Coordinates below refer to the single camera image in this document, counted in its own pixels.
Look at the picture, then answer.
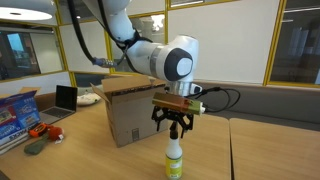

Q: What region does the white yellow-label spray bottle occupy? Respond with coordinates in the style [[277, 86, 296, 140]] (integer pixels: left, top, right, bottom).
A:
[[165, 121, 184, 180]]

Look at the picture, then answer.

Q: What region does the red plush toy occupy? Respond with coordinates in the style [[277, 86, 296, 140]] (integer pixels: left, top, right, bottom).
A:
[[46, 124, 65, 144]]

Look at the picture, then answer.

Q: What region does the grey open laptop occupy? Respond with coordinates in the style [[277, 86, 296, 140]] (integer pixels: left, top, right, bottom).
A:
[[39, 84, 79, 125]]

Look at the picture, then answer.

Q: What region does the orange tape measure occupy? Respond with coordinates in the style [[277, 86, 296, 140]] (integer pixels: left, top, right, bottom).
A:
[[28, 122, 49, 138]]

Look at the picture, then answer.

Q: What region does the green soft object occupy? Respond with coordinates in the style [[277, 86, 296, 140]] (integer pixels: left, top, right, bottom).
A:
[[23, 136, 51, 156]]

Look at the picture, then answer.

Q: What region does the blue printed product package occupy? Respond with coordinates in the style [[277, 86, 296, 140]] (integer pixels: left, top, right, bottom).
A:
[[0, 89, 43, 156]]

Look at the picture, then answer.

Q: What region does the grey upholstered bench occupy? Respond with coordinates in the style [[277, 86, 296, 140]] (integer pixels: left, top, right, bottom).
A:
[[164, 80, 320, 133]]

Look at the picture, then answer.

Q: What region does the thin black camera cable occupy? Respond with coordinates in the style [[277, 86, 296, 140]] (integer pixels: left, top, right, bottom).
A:
[[186, 87, 242, 114]]

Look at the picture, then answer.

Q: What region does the open brown cardboard shipping box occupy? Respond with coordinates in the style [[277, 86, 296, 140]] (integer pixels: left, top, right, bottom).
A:
[[90, 74, 169, 149]]

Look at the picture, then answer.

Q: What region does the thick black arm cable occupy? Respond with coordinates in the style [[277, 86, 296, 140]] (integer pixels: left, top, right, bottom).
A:
[[66, 0, 154, 74]]

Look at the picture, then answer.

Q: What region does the round white ceiling lamp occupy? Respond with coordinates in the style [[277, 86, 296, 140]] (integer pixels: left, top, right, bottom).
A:
[[0, 6, 54, 22]]

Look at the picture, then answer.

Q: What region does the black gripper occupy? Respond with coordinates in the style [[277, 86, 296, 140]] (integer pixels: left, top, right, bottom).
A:
[[150, 106, 195, 139]]

